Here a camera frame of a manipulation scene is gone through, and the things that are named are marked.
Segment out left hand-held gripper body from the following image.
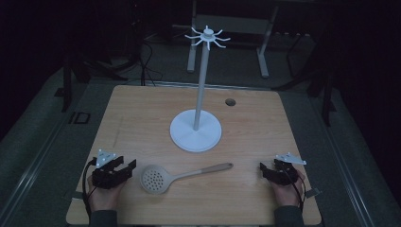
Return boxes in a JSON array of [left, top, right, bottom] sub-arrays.
[[91, 148, 128, 190]]

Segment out person's right hand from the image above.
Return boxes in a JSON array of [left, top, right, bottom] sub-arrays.
[[270, 169, 306, 208]]

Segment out white metal desk frame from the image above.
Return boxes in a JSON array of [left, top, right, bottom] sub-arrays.
[[186, 0, 281, 79]]

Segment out grey slotted spoon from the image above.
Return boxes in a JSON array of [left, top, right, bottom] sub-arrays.
[[139, 162, 235, 195]]

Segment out black rectangular floor frame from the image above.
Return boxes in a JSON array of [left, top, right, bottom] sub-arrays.
[[68, 111, 92, 125]]

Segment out person's left hand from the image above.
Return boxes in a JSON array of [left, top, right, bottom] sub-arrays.
[[87, 176, 127, 212]]

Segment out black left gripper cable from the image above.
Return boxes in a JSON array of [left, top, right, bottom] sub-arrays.
[[81, 158, 97, 218]]

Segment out white utensil rack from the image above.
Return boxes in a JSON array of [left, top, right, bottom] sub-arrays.
[[169, 25, 232, 153]]

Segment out black stand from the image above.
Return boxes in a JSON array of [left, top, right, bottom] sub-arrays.
[[273, 31, 338, 128], [60, 55, 127, 114]]

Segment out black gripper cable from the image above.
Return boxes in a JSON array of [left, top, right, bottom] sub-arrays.
[[282, 164, 307, 213], [81, 158, 97, 218]]

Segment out grey tape strip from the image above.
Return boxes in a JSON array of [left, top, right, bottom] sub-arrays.
[[304, 187, 322, 200]]

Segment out black floor cables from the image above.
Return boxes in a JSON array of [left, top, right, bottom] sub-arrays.
[[137, 39, 165, 87]]

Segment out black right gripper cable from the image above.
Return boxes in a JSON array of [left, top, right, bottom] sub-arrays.
[[282, 164, 307, 213]]

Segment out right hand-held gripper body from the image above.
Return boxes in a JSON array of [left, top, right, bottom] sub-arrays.
[[271, 152, 307, 186]]

